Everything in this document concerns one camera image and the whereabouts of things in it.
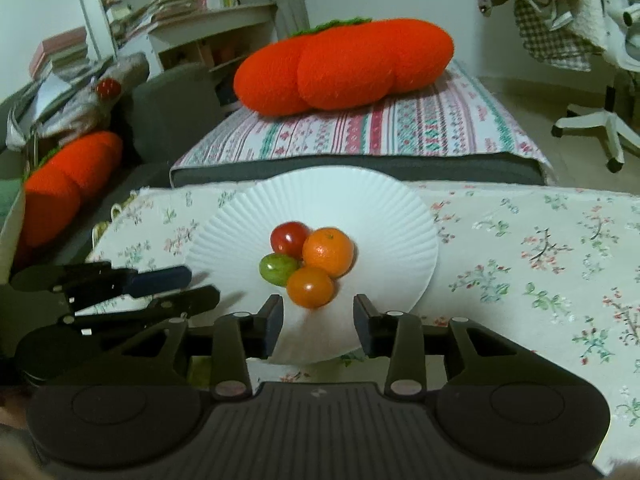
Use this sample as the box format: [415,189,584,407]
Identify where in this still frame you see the orange mandarin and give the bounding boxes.
[302,227,355,279]

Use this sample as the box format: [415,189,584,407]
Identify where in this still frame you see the white fleece jacket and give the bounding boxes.
[565,0,640,68]

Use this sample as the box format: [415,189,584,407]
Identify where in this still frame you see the stack of pink books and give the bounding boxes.
[29,26,91,80]

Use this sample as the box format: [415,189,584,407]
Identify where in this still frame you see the striped patterned blanket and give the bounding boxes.
[172,60,556,181]

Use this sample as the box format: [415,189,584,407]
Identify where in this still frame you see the large orange persimmon cushion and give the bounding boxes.
[234,17,455,117]

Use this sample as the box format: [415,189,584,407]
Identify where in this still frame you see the green tomato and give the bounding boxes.
[259,253,301,287]

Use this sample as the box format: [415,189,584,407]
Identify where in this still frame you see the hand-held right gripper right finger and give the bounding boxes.
[353,294,596,402]

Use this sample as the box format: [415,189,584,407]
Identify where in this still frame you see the floral tablecloth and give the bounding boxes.
[87,180,640,476]

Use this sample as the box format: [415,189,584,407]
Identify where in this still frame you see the white bookshelf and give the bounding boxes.
[72,0,278,76]

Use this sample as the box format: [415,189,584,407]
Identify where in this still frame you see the small red plush toy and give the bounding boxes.
[96,77,122,101]

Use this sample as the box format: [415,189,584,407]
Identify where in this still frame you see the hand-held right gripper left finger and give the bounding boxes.
[47,294,285,402]

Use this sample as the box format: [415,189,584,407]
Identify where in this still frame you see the shiny orange tomato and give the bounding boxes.
[286,266,335,309]

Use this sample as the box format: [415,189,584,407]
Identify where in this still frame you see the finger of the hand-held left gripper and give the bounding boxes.
[60,285,221,332]
[54,261,193,308]

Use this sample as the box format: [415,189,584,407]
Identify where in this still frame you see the grey sofa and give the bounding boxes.
[0,62,226,271]

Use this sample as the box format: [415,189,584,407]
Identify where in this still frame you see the small red tomato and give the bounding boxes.
[270,221,312,257]

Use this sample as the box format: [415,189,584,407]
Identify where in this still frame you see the green cushion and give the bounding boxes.
[0,179,26,241]

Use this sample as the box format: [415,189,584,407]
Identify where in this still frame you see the white office chair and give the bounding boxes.
[552,0,640,173]

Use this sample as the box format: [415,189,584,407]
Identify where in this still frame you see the checkered cloth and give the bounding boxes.
[515,0,603,72]

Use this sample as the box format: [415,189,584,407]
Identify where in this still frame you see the grey ottoman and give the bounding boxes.
[169,154,546,190]

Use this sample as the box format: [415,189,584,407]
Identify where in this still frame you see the white ribbed plate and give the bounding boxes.
[184,166,440,365]

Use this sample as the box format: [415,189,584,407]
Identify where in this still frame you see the pile of books and papers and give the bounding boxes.
[105,0,240,36]

